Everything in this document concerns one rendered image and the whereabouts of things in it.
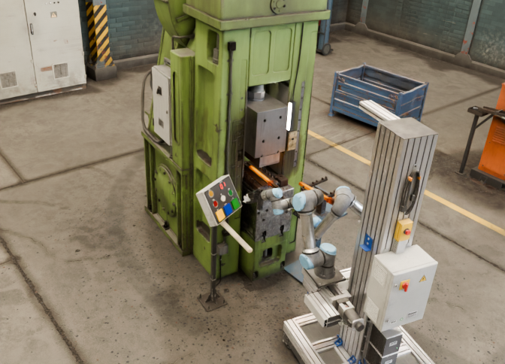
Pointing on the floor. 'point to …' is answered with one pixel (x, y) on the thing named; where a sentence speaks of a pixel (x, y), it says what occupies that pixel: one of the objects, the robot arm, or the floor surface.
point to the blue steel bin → (376, 93)
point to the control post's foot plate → (211, 301)
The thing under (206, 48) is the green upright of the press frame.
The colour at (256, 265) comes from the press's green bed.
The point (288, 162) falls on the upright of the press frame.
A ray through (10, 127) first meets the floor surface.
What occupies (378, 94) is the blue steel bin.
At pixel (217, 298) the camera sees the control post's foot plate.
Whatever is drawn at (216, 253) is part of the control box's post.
